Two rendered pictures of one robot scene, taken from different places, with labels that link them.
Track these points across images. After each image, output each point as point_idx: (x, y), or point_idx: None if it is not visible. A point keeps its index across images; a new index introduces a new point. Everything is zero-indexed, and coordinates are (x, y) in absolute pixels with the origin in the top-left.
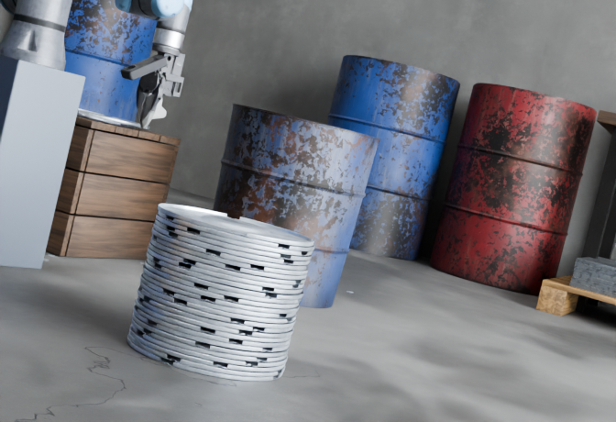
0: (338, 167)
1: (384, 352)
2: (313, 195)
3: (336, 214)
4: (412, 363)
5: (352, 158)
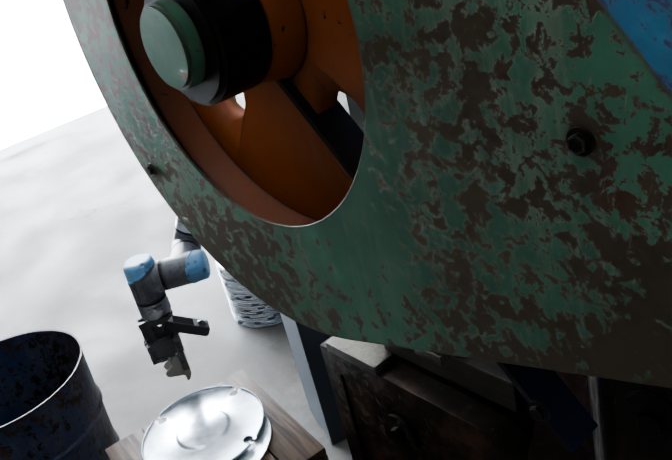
0: (35, 363)
1: (117, 374)
2: (62, 384)
3: (38, 400)
4: (115, 362)
5: (17, 358)
